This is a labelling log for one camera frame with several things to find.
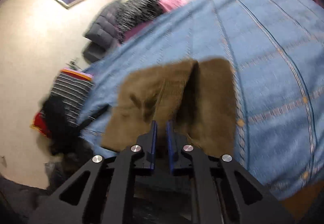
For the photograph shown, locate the striped folded clothes stack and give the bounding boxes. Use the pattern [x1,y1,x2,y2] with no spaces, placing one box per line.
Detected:
[31,68,93,138]

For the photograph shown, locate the brown fleece pants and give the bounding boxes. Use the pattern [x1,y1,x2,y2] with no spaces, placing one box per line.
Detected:
[100,58,236,157]

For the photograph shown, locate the pink pillow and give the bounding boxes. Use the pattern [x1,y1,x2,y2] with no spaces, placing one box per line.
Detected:
[124,0,187,42]

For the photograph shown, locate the leopard print garment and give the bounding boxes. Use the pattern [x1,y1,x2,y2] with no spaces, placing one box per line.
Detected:
[115,0,164,44]

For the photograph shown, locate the blue patterned bedspread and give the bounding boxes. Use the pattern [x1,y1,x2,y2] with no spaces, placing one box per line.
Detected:
[79,0,323,199]

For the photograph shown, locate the dark grey puffer jacket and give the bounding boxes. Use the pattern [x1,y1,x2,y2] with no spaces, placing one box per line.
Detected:
[83,0,121,63]

